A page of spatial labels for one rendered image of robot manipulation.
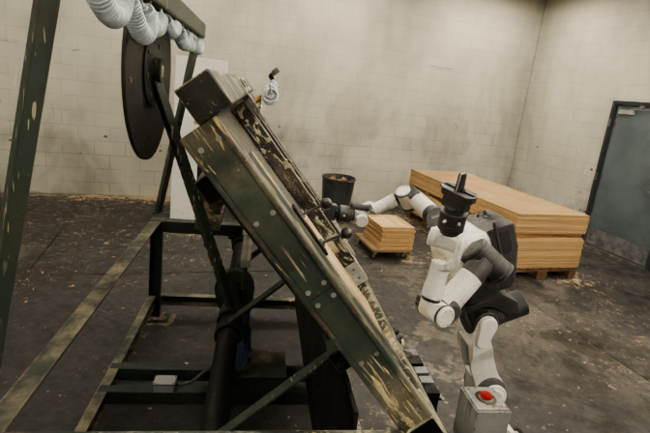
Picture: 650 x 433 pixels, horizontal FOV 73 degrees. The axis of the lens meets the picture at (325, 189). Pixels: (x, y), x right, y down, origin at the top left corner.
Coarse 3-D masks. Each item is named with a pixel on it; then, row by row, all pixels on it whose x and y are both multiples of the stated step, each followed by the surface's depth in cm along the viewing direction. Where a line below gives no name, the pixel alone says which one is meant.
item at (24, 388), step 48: (144, 240) 284; (240, 240) 323; (96, 288) 216; (240, 288) 252; (240, 336) 211; (240, 384) 242; (336, 384) 173; (0, 432) 127; (48, 432) 129; (96, 432) 131; (144, 432) 133; (192, 432) 135; (240, 432) 137; (288, 432) 139; (336, 432) 141; (384, 432) 144
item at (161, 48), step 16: (128, 32) 157; (128, 48) 159; (144, 48) 180; (160, 48) 201; (128, 64) 160; (144, 64) 179; (160, 64) 191; (128, 80) 162; (144, 80) 181; (160, 80) 194; (128, 96) 163; (144, 96) 186; (128, 112) 165; (144, 112) 188; (128, 128) 168; (144, 128) 190; (160, 128) 219; (144, 144) 192
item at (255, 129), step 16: (240, 80) 196; (272, 80) 202; (240, 112) 200; (256, 112) 201; (256, 128) 202; (256, 144) 204; (272, 144) 205; (272, 160) 207; (288, 176) 210; (304, 192) 212; (304, 208) 214; (320, 224) 217; (336, 240) 220; (336, 256) 222; (352, 256) 223; (352, 272) 225
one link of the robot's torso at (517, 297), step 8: (496, 296) 187; (504, 296) 186; (512, 296) 193; (520, 296) 192; (464, 304) 187; (472, 304) 186; (480, 304) 186; (488, 304) 186; (496, 304) 187; (504, 304) 187; (512, 304) 188; (520, 304) 190; (528, 304) 190; (464, 312) 190; (504, 312) 190; (512, 312) 189; (520, 312) 190; (528, 312) 191; (464, 320) 192; (504, 320) 191; (464, 328) 196
